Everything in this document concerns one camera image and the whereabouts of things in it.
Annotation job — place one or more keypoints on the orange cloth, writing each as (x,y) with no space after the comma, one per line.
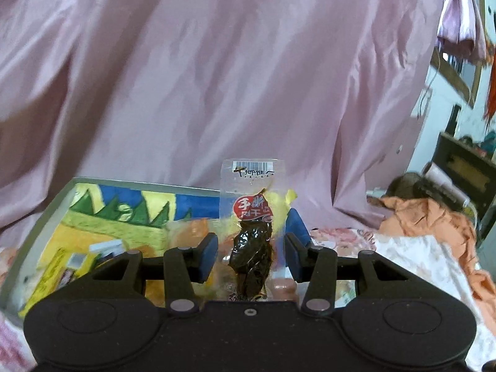
(434,217)

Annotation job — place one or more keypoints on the wooden window frame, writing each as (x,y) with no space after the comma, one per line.
(455,73)

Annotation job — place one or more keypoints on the dark dried snack packet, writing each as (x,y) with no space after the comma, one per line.
(250,255)

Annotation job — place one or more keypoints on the hanging pink garment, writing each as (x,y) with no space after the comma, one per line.
(461,15)

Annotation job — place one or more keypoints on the painted paper lining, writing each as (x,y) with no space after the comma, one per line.
(116,221)

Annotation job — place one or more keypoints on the white tube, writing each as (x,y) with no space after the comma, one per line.
(438,174)

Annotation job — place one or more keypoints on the floral bedsheet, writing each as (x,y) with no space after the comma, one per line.
(407,255)

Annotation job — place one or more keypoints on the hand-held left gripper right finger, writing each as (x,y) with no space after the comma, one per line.
(295,257)

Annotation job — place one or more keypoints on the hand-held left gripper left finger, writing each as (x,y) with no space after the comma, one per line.
(207,257)

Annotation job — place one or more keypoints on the blue snack packet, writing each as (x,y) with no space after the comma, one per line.
(106,250)

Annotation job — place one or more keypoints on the dark wooden furniture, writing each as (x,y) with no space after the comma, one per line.
(465,170)

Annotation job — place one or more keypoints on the colourful illustrated cardboard box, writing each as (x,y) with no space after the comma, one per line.
(50,213)

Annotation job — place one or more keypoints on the pink curtain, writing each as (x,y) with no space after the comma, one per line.
(193,66)

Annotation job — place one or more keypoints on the pink sausage packet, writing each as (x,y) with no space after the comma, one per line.
(283,288)

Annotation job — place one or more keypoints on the yellow-green snack packet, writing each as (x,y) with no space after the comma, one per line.
(50,275)

